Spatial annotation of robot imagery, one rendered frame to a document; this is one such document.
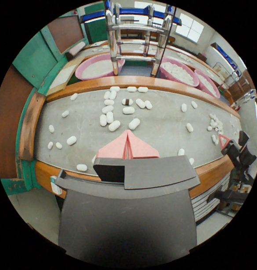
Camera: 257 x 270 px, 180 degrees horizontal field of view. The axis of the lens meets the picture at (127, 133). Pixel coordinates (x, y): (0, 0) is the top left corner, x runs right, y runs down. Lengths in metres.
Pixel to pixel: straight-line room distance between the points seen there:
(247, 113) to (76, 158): 5.13
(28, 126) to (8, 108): 0.14
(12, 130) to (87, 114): 0.37
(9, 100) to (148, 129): 0.57
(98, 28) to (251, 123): 6.10
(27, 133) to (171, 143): 0.54
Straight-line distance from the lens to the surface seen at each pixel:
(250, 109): 4.98
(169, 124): 0.28
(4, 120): 0.46
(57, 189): 0.33
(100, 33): 2.86
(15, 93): 0.49
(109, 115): 0.24
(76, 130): 0.30
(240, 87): 5.18
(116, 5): 0.54
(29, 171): 0.50
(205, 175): 0.38
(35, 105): 0.45
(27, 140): 0.42
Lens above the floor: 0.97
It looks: 77 degrees down
